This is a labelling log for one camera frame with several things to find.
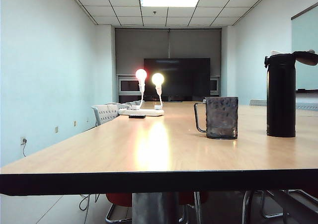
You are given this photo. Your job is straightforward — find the cool white gooseneck bulb lamp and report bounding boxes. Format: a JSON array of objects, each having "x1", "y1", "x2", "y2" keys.
[{"x1": 131, "y1": 69, "x2": 148, "y2": 110}]

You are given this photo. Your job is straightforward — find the grey framed wall cabinet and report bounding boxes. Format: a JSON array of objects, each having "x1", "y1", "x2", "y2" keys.
[
  {"x1": 118, "y1": 75, "x2": 145, "y2": 97},
  {"x1": 210, "y1": 76, "x2": 221, "y2": 96}
]

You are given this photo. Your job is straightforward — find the grey diagonal table strut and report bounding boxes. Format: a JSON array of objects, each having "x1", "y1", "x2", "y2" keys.
[{"x1": 267, "y1": 190, "x2": 318, "y2": 224}]

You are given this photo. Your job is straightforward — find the black flat television screen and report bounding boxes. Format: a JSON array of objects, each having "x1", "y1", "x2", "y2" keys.
[{"x1": 144, "y1": 58, "x2": 211, "y2": 102}]

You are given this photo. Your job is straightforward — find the long white power strip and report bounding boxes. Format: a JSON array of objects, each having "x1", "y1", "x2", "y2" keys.
[{"x1": 118, "y1": 109, "x2": 164, "y2": 117}]

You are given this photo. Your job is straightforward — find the white plastic perforated chair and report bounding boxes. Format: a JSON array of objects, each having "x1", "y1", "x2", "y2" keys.
[{"x1": 91, "y1": 102, "x2": 131, "y2": 127}]

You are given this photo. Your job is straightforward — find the chrome tube chair frame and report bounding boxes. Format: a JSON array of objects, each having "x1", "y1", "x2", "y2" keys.
[{"x1": 242, "y1": 190, "x2": 290, "y2": 224}]

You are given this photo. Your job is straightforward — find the red chair chrome legs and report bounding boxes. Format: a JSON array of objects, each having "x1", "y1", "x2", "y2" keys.
[
  {"x1": 302, "y1": 188, "x2": 318, "y2": 199},
  {"x1": 178, "y1": 191, "x2": 210, "y2": 224},
  {"x1": 105, "y1": 192, "x2": 133, "y2": 224}
]

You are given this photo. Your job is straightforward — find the black thermos cup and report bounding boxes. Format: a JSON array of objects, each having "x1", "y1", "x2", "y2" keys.
[{"x1": 264, "y1": 49, "x2": 318, "y2": 138}]

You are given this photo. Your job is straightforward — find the grey metal table pedestal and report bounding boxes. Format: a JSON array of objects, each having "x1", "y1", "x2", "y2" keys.
[{"x1": 131, "y1": 192, "x2": 179, "y2": 224}]

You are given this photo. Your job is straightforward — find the translucent grey textured mug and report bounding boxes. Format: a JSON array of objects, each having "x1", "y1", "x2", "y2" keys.
[{"x1": 193, "y1": 96, "x2": 239, "y2": 140}]

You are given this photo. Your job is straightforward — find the warm yellow gooseneck bulb lamp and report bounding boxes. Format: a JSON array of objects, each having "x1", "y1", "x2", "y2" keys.
[{"x1": 151, "y1": 73, "x2": 165, "y2": 110}]

